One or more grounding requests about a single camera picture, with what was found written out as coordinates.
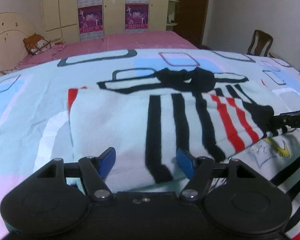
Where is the striped white knit sweater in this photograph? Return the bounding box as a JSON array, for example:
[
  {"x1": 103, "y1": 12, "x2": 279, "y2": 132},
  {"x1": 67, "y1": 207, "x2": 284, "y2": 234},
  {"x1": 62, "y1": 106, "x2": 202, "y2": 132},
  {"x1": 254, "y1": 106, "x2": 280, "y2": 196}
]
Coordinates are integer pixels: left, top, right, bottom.
[{"x1": 68, "y1": 68, "x2": 287, "y2": 191}]

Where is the white garment with yellow logo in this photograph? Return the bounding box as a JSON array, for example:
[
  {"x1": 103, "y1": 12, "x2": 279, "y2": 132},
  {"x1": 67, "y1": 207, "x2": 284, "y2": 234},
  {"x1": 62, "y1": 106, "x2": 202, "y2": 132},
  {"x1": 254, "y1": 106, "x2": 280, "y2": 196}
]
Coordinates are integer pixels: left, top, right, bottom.
[{"x1": 235, "y1": 129, "x2": 300, "y2": 239}]

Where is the patterned light blue quilt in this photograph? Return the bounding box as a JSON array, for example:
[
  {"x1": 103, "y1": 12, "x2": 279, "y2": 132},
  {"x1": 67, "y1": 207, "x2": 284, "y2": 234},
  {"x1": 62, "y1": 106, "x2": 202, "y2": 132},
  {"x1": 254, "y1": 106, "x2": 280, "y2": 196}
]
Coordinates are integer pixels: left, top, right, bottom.
[{"x1": 0, "y1": 49, "x2": 300, "y2": 239}]

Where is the dark wooden chair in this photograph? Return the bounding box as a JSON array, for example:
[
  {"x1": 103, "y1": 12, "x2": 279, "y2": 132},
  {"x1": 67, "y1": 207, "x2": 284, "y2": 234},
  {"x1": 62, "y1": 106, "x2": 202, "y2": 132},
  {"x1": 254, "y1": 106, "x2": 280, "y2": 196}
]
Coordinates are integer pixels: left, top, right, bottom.
[{"x1": 247, "y1": 30, "x2": 274, "y2": 57}]

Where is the pink bed sheet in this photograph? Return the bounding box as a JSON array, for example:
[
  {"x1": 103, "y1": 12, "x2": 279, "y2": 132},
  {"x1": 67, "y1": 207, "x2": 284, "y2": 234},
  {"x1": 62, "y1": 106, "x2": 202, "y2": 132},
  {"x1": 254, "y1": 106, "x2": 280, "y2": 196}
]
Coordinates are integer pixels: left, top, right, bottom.
[{"x1": 17, "y1": 31, "x2": 197, "y2": 69}]

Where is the orange cartoon pillow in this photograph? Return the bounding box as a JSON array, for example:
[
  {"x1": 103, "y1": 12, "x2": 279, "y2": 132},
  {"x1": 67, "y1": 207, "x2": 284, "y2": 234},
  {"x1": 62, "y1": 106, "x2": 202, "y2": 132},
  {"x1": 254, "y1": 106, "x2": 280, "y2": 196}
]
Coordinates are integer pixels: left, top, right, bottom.
[{"x1": 23, "y1": 33, "x2": 55, "y2": 55}]

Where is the dark brown wooden door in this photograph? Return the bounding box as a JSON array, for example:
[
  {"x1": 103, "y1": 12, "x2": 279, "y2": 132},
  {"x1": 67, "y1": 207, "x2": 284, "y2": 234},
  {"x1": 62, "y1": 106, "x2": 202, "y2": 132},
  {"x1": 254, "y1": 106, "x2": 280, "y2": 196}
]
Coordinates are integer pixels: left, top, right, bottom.
[{"x1": 173, "y1": 0, "x2": 209, "y2": 47}]

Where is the cream wardrobe with posters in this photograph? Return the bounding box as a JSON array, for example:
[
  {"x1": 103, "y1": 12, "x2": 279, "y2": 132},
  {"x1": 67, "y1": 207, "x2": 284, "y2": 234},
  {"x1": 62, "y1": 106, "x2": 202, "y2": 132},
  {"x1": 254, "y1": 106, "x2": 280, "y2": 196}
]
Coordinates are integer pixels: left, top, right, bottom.
[{"x1": 43, "y1": 0, "x2": 169, "y2": 43}]

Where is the cream wooden headboard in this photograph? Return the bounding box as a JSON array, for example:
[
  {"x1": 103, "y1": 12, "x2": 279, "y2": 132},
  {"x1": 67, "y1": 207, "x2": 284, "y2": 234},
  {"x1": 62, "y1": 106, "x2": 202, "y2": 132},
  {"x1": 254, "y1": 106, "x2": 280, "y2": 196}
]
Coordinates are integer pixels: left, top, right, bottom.
[{"x1": 0, "y1": 12, "x2": 38, "y2": 71}]

